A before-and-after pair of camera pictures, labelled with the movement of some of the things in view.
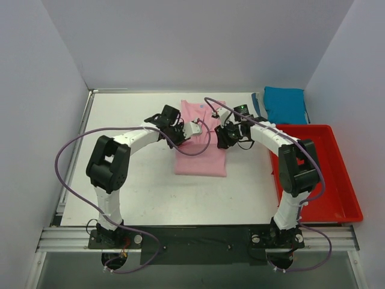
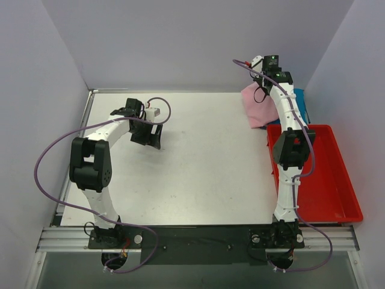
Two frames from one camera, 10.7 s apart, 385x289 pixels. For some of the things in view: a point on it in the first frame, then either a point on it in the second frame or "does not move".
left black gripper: [176, 136] → [149, 134]
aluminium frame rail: [329, 238] does not move
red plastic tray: [338, 202] does not move
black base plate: [198, 246] does not move
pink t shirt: [212, 162] → [260, 106]
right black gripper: [224, 138] → [259, 94]
